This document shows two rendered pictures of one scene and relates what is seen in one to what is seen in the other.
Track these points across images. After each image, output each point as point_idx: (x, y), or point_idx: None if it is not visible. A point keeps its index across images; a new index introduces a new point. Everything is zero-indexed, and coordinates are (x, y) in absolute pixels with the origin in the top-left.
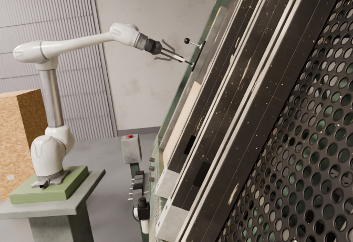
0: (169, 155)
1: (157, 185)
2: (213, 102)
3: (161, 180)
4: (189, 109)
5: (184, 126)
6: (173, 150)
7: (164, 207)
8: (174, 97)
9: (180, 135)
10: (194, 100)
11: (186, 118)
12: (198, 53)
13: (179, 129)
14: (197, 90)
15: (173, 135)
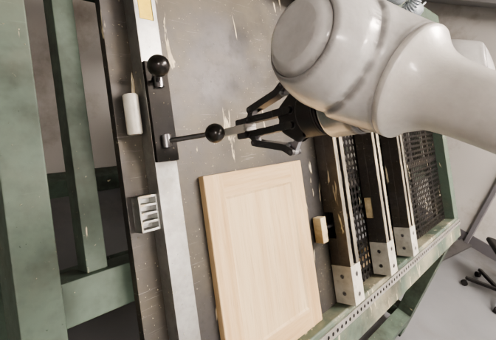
0: (283, 318)
1: (358, 297)
2: (374, 150)
3: (360, 282)
4: (267, 218)
5: (345, 206)
6: (350, 243)
7: (389, 254)
8: (64, 316)
9: (347, 220)
10: (337, 172)
11: (342, 198)
12: (166, 102)
13: (263, 272)
14: (261, 178)
15: (241, 314)
